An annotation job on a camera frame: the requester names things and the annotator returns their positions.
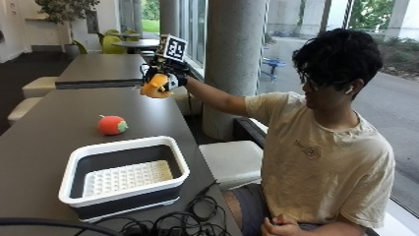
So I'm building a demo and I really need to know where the orange plush toy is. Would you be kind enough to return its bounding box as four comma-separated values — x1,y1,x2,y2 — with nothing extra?
139,73,175,99

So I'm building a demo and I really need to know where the white marker cube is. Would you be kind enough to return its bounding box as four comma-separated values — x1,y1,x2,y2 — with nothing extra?
156,33,191,63

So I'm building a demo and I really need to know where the dark round table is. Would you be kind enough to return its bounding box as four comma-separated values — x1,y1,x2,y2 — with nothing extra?
112,38,161,54
108,31,143,39

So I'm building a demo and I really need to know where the dark grey rectangular table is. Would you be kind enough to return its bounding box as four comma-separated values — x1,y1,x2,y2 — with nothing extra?
54,53,149,90

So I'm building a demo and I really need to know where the yellow-green chair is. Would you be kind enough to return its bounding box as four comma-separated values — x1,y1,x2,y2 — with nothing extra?
72,39,89,55
124,28,140,42
101,34,128,55

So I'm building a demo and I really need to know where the red plush apple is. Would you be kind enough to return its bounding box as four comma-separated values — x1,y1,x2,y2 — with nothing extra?
97,114,129,137

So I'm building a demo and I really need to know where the concrete pillar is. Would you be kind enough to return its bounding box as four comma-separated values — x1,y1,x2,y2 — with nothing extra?
201,0,268,142

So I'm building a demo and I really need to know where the white cube stool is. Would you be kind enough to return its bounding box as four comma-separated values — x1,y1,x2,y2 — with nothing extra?
7,96,44,126
199,140,265,192
22,76,60,99

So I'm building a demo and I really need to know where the the person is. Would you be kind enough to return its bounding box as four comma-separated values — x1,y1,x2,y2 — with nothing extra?
222,28,397,236

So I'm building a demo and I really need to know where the indoor potted tree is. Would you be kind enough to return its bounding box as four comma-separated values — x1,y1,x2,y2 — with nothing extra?
34,0,103,60

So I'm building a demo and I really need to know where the blue outdoor bench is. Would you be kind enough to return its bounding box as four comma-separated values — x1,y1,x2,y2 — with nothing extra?
261,56,289,82

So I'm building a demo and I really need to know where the white and grey wash basin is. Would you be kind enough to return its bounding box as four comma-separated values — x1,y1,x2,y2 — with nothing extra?
58,135,192,223

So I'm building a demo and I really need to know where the tangle of black cables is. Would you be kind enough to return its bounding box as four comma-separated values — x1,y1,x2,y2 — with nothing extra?
117,179,233,236

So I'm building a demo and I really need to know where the thick black curved cable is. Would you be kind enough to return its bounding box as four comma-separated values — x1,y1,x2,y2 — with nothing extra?
0,216,127,236

